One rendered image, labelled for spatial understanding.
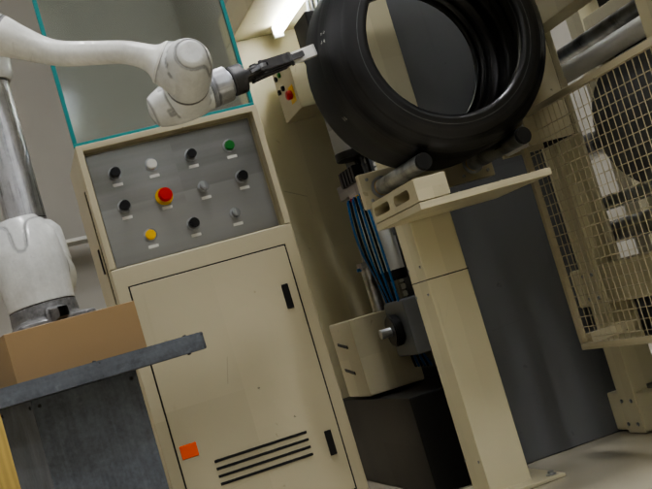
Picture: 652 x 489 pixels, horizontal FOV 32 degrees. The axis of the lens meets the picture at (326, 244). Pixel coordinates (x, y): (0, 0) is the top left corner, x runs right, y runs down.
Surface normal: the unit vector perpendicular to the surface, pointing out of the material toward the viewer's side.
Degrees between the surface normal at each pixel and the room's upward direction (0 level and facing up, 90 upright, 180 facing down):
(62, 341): 90
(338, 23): 76
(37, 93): 90
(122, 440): 90
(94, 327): 90
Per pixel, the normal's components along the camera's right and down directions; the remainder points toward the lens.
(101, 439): 0.51, -0.21
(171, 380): 0.25, -0.14
